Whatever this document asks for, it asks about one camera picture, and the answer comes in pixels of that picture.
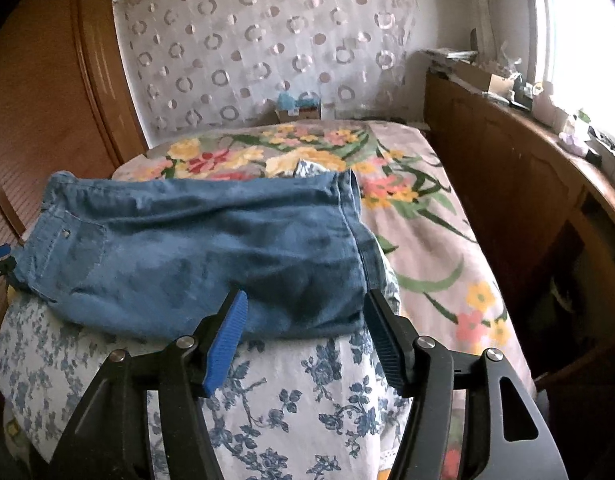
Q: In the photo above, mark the small box with blue items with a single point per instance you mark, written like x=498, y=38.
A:
x=297, y=107

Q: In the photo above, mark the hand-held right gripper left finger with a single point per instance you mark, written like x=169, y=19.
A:
x=227, y=345

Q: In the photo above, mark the white plastic container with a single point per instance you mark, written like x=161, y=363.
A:
x=550, y=107

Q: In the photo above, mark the wooden headboard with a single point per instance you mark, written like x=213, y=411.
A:
x=52, y=110

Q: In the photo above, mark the window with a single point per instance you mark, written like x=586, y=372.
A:
x=587, y=35

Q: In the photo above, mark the circle patterned sheer cloth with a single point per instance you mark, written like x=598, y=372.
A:
x=247, y=45

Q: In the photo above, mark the white blue floral bedcover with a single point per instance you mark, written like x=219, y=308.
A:
x=297, y=390

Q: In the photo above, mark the long wooden cabinet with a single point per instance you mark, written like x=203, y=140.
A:
x=507, y=170

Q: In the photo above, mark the blue denim pants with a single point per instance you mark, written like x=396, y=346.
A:
x=212, y=240

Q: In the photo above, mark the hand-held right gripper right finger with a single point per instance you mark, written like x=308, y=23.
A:
x=392, y=347

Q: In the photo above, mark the open cardboard box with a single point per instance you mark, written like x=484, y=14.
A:
x=482, y=82

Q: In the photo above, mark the colourful floral blanket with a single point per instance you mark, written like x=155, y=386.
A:
x=437, y=240

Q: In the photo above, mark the grey patterned cloth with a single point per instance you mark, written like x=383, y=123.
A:
x=310, y=168

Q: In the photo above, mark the stack of papers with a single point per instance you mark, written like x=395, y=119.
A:
x=450, y=56

